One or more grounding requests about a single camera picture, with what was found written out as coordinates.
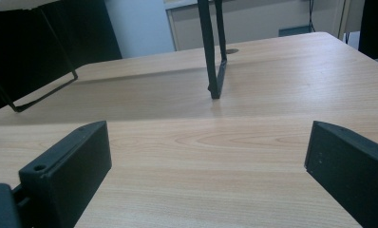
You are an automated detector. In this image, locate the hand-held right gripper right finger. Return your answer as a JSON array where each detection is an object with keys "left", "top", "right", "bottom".
[{"left": 304, "top": 120, "right": 378, "bottom": 228}]

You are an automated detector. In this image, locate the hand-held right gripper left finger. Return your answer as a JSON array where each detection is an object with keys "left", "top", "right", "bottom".
[{"left": 18, "top": 120, "right": 113, "bottom": 228}]

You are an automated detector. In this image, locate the black monitor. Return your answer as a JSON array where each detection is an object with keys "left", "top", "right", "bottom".
[{"left": 0, "top": 0, "right": 123, "bottom": 116}]

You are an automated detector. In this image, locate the white cabinet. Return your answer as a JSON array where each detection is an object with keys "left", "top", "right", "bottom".
[{"left": 163, "top": 0, "right": 352, "bottom": 51}]

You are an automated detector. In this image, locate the black metal stand frame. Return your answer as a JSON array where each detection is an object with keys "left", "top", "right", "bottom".
[
  {"left": 0, "top": 8, "right": 79, "bottom": 113},
  {"left": 197, "top": 0, "right": 228, "bottom": 100}
]

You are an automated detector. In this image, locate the black cable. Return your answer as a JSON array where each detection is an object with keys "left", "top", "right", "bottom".
[{"left": 308, "top": 0, "right": 315, "bottom": 32}]

